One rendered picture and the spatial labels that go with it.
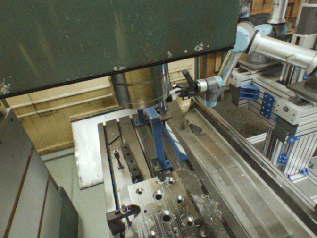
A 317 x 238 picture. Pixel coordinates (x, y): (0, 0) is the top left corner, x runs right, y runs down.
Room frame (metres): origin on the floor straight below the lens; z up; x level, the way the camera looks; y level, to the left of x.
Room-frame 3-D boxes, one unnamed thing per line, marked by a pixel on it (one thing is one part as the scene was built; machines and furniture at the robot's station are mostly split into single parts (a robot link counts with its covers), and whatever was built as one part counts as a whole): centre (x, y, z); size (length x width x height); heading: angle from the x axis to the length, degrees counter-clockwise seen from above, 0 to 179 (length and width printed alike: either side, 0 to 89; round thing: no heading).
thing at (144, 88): (0.52, 0.04, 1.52); 0.16 x 0.16 x 0.12
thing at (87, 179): (1.15, 0.18, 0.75); 0.89 x 0.70 x 0.26; 103
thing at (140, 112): (1.19, 0.12, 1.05); 0.10 x 0.05 x 0.30; 103
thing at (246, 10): (1.69, -0.74, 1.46); 0.11 x 0.08 x 0.11; 117
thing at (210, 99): (1.14, -0.36, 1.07); 0.11 x 0.08 x 0.11; 144
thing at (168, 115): (0.77, -0.04, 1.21); 0.07 x 0.05 x 0.01; 103
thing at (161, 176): (0.66, 0.03, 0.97); 0.13 x 0.03 x 0.15; 13
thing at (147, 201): (0.48, 0.03, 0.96); 0.29 x 0.23 x 0.05; 13
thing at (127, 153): (0.79, 0.18, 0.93); 0.26 x 0.05 x 0.06; 18
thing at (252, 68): (1.40, -0.77, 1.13); 0.36 x 0.22 x 0.06; 103
